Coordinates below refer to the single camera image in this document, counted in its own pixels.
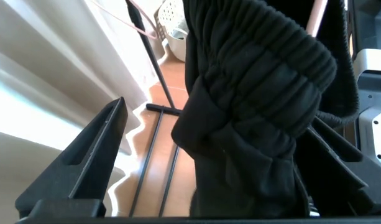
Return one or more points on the black clothes rack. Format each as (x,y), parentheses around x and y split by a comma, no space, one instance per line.
(152,56)

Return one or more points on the white laundry basket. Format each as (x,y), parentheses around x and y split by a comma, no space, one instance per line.
(177,49)

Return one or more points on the black shorts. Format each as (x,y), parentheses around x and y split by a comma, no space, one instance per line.
(255,93)

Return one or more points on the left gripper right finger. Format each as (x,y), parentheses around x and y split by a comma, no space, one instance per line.
(339,186)

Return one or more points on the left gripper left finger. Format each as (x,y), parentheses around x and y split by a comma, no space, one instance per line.
(81,174)

